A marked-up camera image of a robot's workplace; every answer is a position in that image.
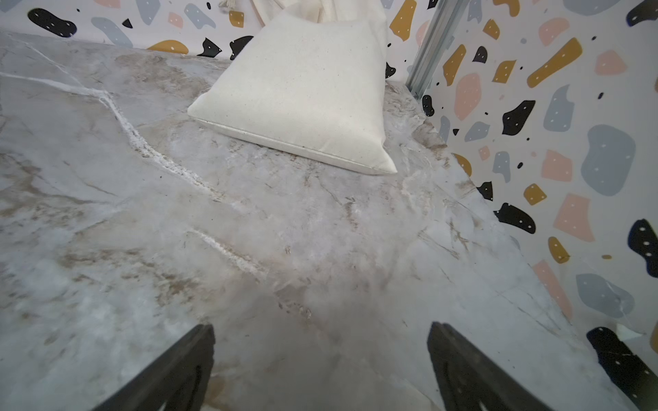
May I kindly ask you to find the aluminium corner post right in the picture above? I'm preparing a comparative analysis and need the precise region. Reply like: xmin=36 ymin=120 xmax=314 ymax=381
xmin=405 ymin=0 xmax=468 ymax=100

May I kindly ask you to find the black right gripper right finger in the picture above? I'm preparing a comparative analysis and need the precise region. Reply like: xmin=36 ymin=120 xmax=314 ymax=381
xmin=427 ymin=322 xmax=549 ymax=411

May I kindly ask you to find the closed cream cloth bag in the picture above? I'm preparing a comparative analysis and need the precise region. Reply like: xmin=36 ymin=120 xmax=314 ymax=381
xmin=188 ymin=1 xmax=397 ymax=175

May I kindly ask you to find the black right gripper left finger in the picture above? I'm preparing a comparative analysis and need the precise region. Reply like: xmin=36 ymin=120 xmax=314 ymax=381
xmin=95 ymin=325 xmax=215 ymax=410

